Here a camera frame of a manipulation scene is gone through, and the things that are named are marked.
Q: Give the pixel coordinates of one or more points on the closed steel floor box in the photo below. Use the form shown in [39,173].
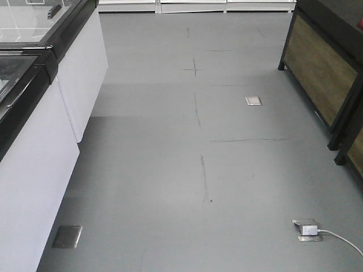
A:
[253,101]

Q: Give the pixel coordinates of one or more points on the white supermarket shelf unit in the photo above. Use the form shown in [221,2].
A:
[175,6]

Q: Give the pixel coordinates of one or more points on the near white chest freezer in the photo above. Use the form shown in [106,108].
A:
[38,154]

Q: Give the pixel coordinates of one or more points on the white chest freezer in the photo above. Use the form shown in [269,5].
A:
[38,154]
[72,32]

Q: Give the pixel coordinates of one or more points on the open floor socket box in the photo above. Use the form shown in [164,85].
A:
[298,222]

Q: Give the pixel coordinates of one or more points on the far white chest freezer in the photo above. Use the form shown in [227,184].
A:
[72,32]

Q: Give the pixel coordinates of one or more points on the dark steel floor plate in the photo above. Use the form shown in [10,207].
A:
[67,237]

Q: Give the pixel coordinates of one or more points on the white power adapter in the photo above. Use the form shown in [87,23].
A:
[309,230]

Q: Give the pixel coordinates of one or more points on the black wood-panel display stand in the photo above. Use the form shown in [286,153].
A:
[323,51]

